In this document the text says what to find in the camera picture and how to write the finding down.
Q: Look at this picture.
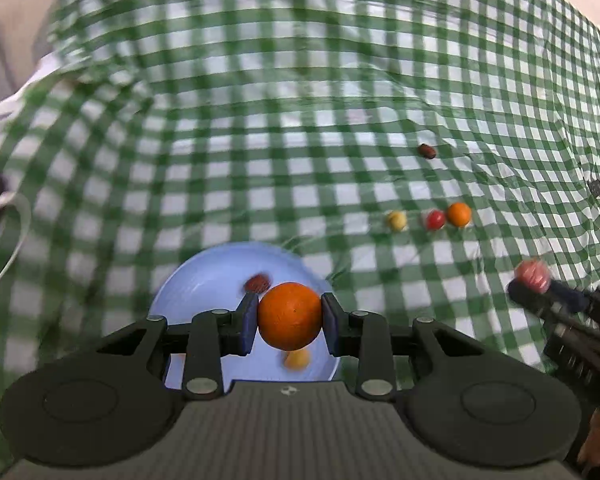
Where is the white charging cable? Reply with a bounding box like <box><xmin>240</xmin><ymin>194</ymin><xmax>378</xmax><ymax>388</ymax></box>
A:
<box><xmin>0</xmin><ymin>191</ymin><xmax>32</xmax><ymax>302</ymax></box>

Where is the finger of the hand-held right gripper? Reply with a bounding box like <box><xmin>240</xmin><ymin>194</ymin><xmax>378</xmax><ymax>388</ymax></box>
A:
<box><xmin>547</xmin><ymin>280</ymin><xmax>600</xmax><ymax>333</ymax></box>
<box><xmin>507</xmin><ymin>280</ymin><xmax>600</xmax><ymax>361</ymax></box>

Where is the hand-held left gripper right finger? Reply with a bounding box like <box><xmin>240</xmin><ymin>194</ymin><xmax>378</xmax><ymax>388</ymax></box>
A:
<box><xmin>320</xmin><ymin>292</ymin><xmax>487</xmax><ymax>401</ymax></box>

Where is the green checked tablecloth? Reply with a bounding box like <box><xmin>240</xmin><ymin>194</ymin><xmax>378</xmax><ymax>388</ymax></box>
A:
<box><xmin>0</xmin><ymin>0</ymin><xmax>600</xmax><ymax>476</ymax></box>

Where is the pink red fruit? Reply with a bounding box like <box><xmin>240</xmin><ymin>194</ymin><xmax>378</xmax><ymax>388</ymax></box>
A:
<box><xmin>514</xmin><ymin>257</ymin><xmax>551</xmax><ymax>294</ymax></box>

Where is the blue plate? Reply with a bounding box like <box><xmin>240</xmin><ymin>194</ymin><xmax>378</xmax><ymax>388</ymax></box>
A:
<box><xmin>149</xmin><ymin>241</ymin><xmax>342</xmax><ymax>386</ymax></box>

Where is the orange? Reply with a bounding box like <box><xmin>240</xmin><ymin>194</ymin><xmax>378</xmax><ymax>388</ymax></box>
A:
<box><xmin>257</xmin><ymin>282</ymin><xmax>324</xmax><ymax>351</ymax></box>
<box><xmin>446</xmin><ymin>202</ymin><xmax>473</xmax><ymax>227</ymax></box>

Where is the person's right hand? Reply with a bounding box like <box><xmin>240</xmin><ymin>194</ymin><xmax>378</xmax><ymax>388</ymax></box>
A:
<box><xmin>576</xmin><ymin>407</ymin><xmax>600</xmax><ymax>467</ymax></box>

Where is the white sheet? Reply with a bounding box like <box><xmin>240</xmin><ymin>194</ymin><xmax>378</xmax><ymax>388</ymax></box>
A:
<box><xmin>0</xmin><ymin>57</ymin><xmax>56</xmax><ymax>128</ymax></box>

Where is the peeled tangerine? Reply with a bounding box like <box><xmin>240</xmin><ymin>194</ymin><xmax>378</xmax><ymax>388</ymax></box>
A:
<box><xmin>283</xmin><ymin>347</ymin><xmax>312</xmax><ymax>372</ymax></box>

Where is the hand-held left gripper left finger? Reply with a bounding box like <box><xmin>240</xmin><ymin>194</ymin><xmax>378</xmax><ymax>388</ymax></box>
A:
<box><xmin>97</xmin><ymin>292</ymin><xmax>261</xmax><ymax>401</ymax></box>

